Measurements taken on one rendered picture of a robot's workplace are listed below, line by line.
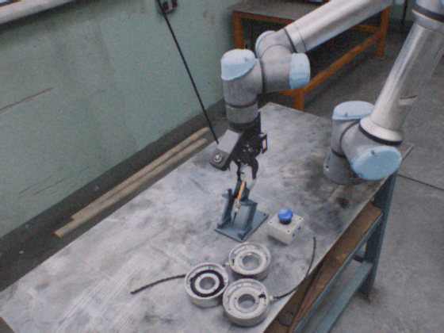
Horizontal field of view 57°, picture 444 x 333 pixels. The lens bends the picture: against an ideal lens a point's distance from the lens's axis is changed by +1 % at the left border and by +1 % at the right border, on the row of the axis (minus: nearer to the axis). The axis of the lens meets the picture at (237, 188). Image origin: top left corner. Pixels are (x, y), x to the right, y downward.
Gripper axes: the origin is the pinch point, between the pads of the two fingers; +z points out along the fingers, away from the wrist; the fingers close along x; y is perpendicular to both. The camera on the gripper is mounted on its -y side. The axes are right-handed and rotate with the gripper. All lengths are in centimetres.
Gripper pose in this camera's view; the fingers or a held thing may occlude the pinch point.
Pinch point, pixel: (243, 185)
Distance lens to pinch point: 109.0
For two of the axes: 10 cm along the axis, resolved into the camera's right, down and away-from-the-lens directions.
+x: -8.1, -3.2, 5.0
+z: 0.8, 7.7, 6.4
